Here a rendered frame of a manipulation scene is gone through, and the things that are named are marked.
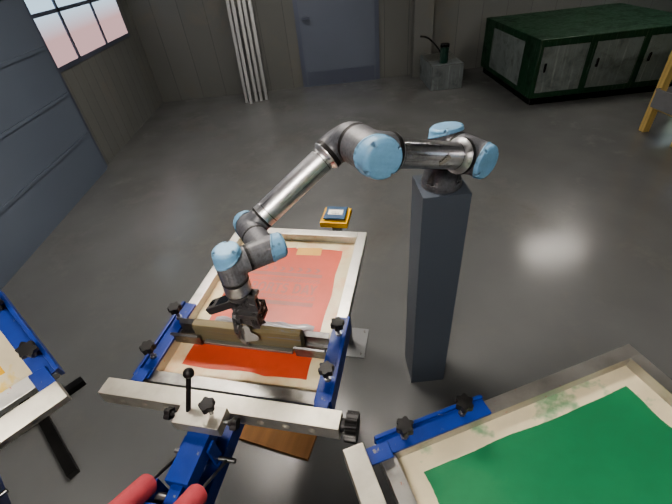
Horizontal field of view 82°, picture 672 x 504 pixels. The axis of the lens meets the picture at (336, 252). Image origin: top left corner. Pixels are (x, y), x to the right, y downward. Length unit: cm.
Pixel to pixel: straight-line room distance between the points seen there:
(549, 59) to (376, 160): 506
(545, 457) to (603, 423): 19
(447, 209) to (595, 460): 86
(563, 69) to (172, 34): 577
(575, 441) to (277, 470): 139
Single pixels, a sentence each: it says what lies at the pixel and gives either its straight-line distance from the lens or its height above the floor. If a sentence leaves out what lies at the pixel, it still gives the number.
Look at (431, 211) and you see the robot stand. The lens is 148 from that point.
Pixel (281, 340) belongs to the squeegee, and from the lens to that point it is 120.
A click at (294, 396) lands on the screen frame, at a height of 99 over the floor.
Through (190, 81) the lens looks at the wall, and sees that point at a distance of 764.
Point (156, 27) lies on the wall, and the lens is 758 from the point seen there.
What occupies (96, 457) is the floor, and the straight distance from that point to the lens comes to 256.
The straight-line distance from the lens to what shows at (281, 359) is 126.
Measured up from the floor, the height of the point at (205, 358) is 96.
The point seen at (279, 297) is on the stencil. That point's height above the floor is 96.
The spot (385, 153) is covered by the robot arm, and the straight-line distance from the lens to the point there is 103.
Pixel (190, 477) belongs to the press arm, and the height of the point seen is 104.
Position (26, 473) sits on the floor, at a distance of 274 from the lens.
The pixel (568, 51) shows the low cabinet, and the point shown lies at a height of 64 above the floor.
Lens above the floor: 195
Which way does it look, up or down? 39 degrees down
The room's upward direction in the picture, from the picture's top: 6 degrees counter-clockwise
